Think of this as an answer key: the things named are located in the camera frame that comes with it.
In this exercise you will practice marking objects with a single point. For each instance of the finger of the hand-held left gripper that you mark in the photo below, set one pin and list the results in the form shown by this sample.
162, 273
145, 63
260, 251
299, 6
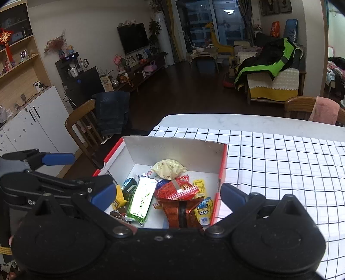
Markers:
62, 181
59, 158

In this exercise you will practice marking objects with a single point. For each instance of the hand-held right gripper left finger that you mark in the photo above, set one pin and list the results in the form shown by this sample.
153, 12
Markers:
103, 195

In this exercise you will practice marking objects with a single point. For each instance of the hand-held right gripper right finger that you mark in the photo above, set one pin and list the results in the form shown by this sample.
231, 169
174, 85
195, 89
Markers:
233, 195

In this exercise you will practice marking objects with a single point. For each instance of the yellow orange snack packet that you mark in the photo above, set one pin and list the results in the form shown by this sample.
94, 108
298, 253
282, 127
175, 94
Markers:
120, 198

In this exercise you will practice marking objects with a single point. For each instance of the dark foil snack packet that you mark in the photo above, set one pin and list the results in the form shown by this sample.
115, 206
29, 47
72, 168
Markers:
118, 214

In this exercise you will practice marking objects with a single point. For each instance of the yellow cartoon snack packet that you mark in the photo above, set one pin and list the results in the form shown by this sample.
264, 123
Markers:
203, 212

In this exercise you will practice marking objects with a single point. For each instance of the green snack packet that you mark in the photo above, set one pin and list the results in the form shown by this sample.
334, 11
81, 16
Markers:
141, 202

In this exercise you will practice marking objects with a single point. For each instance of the dark red shiny snack packet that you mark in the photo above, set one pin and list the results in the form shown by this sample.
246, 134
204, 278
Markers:
178, 212

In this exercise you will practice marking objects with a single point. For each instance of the pale yellow snack packet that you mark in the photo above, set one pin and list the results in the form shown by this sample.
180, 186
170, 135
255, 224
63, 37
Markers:
168, 168

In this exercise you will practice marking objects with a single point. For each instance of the red cardboard box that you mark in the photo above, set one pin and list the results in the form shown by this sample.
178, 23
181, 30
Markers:
175, 150

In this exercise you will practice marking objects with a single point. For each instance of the person's left hand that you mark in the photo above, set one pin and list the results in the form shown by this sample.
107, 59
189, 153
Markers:
11, 241

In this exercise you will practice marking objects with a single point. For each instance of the white cabinet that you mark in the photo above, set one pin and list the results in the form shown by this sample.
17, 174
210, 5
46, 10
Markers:
40, 121

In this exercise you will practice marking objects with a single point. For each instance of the wooden dining chair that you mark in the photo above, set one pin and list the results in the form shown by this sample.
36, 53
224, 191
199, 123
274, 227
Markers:
78, 113
296, 106

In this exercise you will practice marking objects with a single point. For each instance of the white checked tablecloth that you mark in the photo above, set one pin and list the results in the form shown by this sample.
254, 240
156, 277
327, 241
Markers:
283, 167

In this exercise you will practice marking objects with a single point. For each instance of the blue jeans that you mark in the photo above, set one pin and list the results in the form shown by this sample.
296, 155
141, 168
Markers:
111, 113

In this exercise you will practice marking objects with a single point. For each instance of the white plastic bag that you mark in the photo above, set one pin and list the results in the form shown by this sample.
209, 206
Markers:
3, 114

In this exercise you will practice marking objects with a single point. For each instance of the small white appliance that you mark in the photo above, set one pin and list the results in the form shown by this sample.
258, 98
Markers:
40, 86

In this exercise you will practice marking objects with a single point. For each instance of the black tea bar cabinet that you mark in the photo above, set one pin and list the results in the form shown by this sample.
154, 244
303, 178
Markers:
86, 83

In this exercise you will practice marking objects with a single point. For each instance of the white kettle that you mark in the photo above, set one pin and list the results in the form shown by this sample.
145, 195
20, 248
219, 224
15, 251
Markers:
72, 72

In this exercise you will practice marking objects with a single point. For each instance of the paper bag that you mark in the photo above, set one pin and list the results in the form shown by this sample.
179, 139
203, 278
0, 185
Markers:
107, 84

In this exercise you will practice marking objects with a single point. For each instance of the glass pitcher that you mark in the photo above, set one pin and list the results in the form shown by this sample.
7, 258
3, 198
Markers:
83, 65

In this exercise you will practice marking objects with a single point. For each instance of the small toy figure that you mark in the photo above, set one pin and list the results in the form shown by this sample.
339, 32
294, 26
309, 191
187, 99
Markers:
70, 50

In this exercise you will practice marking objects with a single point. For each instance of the red floor toy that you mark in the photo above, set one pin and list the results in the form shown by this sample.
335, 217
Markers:
228, 83

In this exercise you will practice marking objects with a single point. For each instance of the dark television stand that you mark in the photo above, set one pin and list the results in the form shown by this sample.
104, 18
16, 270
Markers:
140, 78

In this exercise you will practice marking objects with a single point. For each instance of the pink flower bouquet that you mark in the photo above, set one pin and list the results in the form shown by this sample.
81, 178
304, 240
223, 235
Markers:
117, 59

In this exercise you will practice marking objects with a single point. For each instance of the dried flower vase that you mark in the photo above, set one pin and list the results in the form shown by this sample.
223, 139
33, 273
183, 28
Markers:
55, 43

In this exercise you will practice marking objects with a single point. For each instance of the wooden sofa yellow cover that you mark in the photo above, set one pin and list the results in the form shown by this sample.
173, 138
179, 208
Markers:
272, 83

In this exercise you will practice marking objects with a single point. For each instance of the pink towel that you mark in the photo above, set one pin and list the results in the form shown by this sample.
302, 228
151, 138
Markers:
324, 110

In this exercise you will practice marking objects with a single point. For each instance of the pink handbag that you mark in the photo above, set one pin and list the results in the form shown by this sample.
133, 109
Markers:
150, 68

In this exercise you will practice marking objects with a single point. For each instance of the blue storage bin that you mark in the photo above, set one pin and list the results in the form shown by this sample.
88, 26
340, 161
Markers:
206, 67

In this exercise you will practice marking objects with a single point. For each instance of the red knot decoration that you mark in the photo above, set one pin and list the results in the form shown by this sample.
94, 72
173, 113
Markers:
4, 37

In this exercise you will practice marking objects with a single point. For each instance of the flat screen television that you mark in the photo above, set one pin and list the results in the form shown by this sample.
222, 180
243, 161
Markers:
133, 37

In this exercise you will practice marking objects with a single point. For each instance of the small coffee table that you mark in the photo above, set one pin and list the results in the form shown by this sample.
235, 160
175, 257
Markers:
202, 55

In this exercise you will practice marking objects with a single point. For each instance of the black green jacket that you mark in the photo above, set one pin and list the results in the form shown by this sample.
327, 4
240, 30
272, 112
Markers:
266, 53

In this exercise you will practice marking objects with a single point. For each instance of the yellow giraffe toy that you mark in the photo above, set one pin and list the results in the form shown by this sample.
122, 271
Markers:
223, 48

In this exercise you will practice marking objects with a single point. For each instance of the white tower air conditioner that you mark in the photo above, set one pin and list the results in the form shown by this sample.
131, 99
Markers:
164, 40

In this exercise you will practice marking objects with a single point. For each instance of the green house plant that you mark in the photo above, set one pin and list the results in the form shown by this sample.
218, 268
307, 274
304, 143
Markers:
154, 29

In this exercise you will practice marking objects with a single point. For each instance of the pile of clothes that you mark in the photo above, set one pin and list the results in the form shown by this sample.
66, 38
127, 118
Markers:
335, 70

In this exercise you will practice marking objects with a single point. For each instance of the orange red bag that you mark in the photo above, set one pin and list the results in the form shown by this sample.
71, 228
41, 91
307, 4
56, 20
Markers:
275, 29

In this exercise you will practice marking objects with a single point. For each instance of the glass balcony door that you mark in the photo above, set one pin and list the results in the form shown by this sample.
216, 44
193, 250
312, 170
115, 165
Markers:
199, 24

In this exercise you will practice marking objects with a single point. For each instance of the window curtain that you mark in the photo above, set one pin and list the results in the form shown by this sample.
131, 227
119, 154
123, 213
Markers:
245, 16
178, 27

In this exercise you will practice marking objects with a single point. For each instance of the wooden wall shelf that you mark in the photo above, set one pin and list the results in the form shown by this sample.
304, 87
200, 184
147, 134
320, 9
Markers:
27, 72

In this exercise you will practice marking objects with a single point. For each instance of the white photo frame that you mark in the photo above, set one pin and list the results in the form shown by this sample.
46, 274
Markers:
132, 60

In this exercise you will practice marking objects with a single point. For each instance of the dark framed wall triptych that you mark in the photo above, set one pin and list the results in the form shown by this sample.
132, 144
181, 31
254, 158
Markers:
272, 6

